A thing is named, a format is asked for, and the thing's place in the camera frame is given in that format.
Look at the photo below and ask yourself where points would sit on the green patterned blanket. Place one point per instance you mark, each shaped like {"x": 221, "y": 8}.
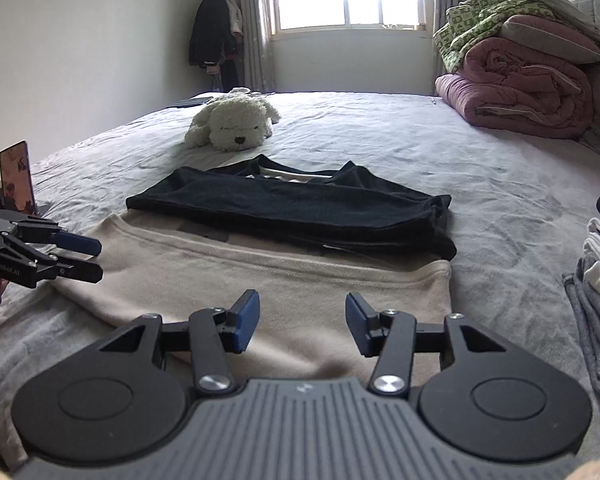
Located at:
{"x": 475, "y": 20}

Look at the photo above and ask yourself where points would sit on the beige and black sweatshirt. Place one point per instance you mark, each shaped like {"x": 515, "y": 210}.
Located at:
{"x": 290, "y": 280}

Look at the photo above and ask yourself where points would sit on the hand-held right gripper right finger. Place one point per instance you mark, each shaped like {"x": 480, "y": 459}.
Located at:
{"x": 360, "y": 322}

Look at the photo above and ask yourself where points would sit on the pink folded quilt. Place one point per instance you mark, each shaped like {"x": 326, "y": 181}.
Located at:
{"x": 520, "y": 95}

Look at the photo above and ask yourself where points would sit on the bed with grey sheet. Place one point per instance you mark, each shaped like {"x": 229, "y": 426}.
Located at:
{"x": 505, "y": 185}

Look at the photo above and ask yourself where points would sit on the black hanging jacket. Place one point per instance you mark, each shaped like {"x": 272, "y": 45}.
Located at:
{"x": 211, "y": 30}

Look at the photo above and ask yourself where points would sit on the dark tablet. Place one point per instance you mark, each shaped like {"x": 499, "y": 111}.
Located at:
{"x": 186, "y": 103}

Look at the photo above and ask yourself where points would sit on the white pillow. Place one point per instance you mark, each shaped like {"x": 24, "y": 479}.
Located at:
{"x": 555, "y": 2}

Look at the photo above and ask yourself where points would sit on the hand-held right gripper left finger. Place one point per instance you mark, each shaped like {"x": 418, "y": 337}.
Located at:
{"x": 245, "y": 320}

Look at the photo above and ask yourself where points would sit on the beige hanging garment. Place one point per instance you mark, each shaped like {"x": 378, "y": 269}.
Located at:
{"x": 234, "y": 12}

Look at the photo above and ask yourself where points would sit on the white plush dog toy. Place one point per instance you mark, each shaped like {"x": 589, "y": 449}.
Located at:
{"x": 232, "y": 122}

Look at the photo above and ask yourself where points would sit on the grey folded clothes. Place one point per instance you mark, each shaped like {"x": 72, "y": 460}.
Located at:
{"x": 592, "y": 330}

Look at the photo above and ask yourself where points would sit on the grey pink pillow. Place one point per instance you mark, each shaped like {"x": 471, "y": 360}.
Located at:
{"x": 550, "y": 37}

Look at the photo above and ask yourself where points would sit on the smartphone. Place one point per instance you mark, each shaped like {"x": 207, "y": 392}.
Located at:
{"x": 17, "y": 177}

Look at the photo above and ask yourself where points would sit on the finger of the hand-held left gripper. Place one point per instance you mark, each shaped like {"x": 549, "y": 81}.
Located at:
{"x": 82, "y": 272}
{"x": 82, "y": 246}

